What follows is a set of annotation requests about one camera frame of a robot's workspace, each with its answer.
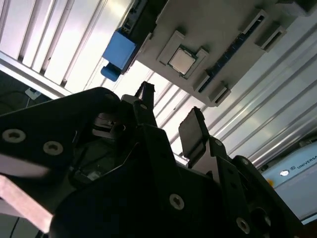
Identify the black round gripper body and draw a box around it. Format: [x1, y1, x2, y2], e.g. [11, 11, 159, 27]
[49, 109, 238, 238]

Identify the hard disk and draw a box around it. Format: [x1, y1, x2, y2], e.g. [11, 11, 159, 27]
[100, 0, 171, 82]

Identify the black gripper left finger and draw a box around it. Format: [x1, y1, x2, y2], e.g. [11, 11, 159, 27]
[0, 81, 186, 234]

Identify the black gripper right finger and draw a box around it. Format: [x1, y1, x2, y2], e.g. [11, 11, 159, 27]
[178, 106, 308, 238]

